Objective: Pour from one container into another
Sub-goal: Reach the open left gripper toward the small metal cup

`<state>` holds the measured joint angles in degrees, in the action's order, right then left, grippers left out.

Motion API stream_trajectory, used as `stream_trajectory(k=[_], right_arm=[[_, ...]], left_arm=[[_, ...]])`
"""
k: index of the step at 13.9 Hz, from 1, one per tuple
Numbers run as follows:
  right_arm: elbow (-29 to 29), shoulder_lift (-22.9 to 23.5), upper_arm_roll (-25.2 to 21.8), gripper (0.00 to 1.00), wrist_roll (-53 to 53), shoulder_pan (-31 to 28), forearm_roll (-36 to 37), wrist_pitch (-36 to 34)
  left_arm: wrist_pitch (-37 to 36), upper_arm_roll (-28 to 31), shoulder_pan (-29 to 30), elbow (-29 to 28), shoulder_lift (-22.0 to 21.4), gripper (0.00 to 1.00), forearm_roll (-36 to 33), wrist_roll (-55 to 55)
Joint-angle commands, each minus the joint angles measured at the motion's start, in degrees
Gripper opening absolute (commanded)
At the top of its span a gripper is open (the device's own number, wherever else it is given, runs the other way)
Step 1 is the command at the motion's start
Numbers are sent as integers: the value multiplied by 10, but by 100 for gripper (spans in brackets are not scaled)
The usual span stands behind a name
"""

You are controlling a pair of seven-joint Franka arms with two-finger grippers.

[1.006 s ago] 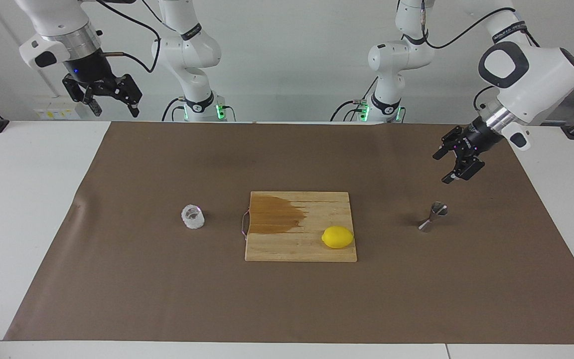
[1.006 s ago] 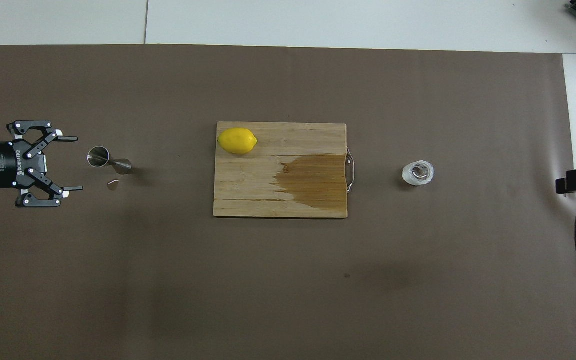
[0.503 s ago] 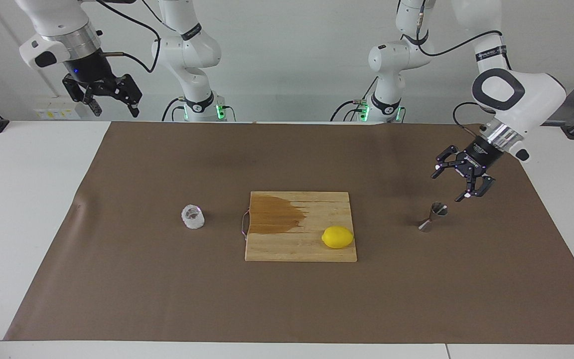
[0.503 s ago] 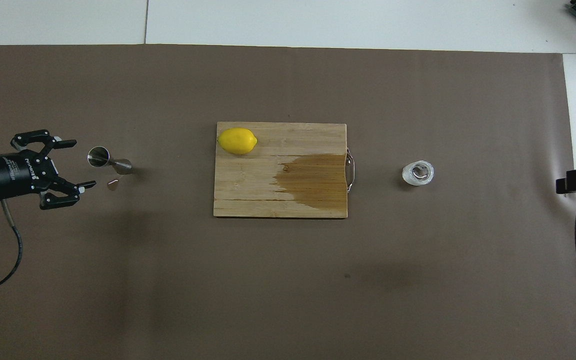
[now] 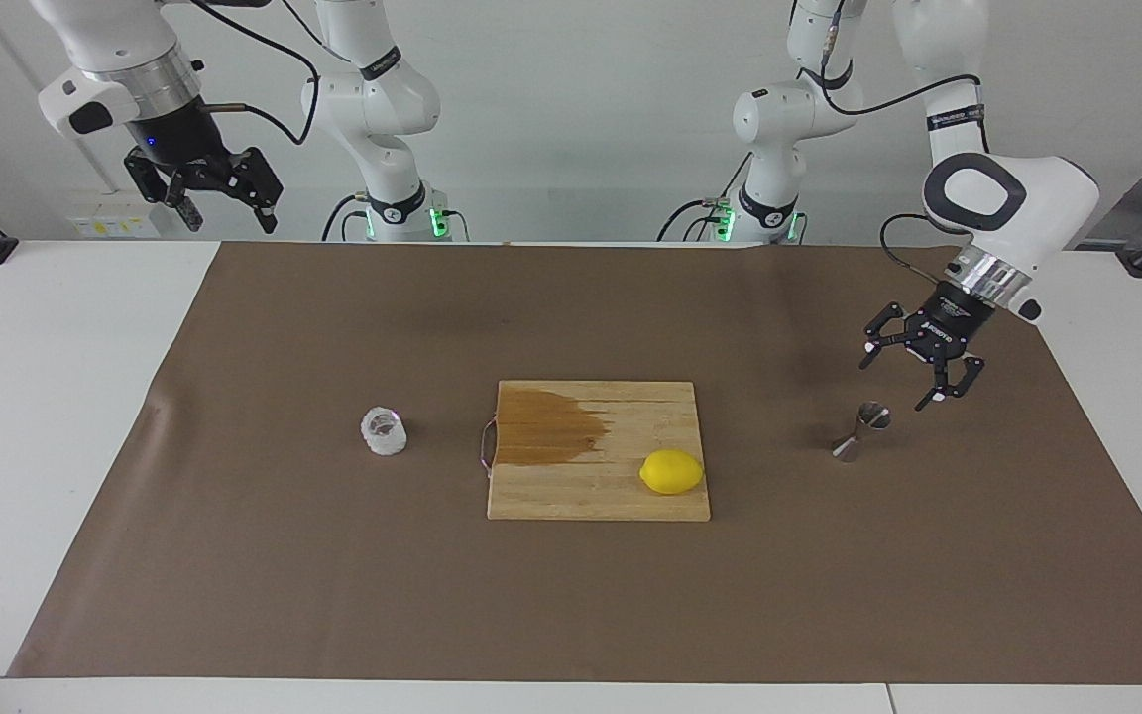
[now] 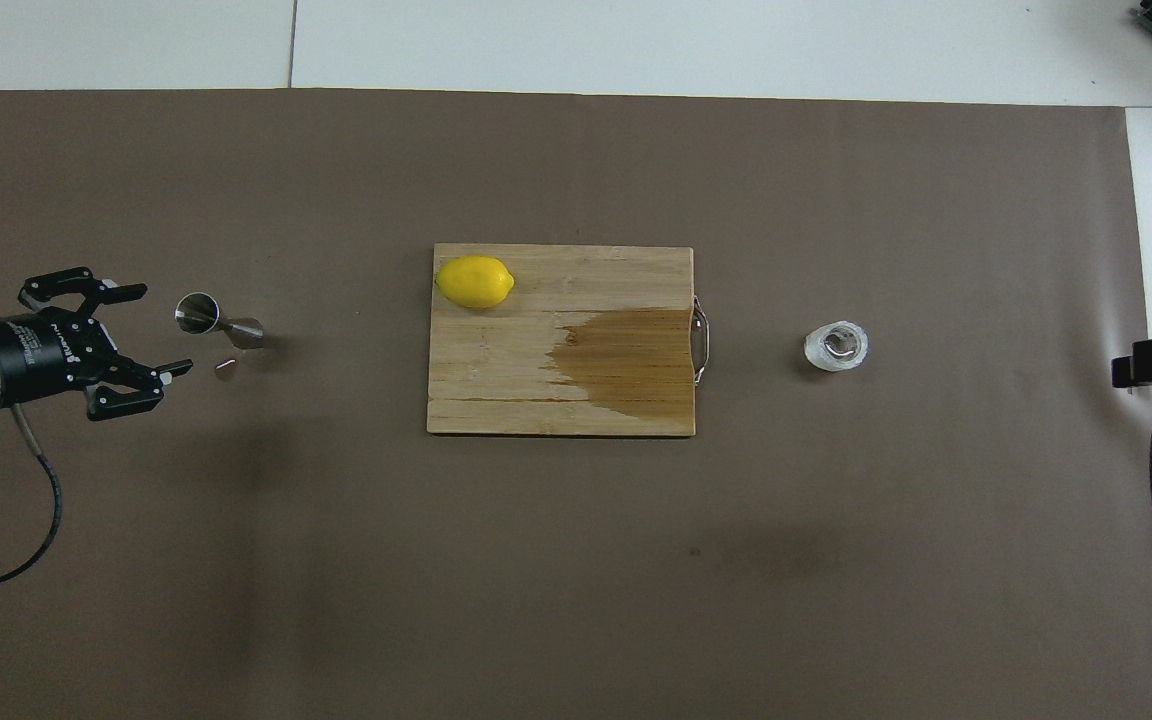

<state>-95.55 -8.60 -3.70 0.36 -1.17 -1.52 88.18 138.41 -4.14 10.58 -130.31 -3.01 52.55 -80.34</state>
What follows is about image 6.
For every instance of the wooden cutting board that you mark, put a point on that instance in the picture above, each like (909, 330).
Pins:
(536, 400)

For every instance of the brown paper table mat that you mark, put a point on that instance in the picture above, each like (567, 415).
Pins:
(536, 600)

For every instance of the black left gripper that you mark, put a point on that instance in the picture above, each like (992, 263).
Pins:
(36, 355)

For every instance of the yellow lemon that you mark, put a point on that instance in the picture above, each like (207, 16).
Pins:
(476, 282)

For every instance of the small clear glass cup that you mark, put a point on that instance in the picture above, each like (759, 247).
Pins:
(836, 346)

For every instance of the steel double jigger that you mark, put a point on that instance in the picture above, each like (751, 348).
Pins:
(198, 312)

